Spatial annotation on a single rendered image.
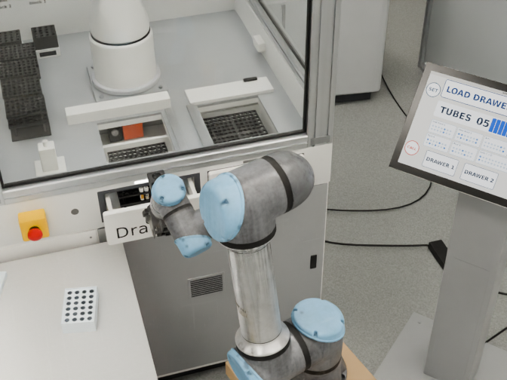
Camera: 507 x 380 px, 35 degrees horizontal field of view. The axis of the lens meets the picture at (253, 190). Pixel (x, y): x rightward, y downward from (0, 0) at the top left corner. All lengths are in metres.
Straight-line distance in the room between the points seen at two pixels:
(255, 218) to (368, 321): 1.74
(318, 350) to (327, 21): 0.88
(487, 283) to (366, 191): 1.28
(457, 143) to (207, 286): 0.92
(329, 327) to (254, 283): 0.25
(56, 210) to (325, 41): 0.87
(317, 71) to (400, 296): 1.29
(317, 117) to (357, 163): 1.58
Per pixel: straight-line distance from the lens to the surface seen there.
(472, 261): 2.54
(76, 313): 2.16
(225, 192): 1.46
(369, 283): 3.31
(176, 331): 2.75
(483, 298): 2.63
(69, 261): 2.35
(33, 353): 2.14
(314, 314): 1.79
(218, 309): 2.72
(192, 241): 1.85
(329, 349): 1.80
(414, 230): 3.57
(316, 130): 2.36
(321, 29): 2.18
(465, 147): 2.27
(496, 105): 2.27
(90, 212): 2.33
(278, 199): 1.49
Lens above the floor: 2.36
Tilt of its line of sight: 39 degrees down
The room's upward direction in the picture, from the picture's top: 1 degrees counter-clockwise
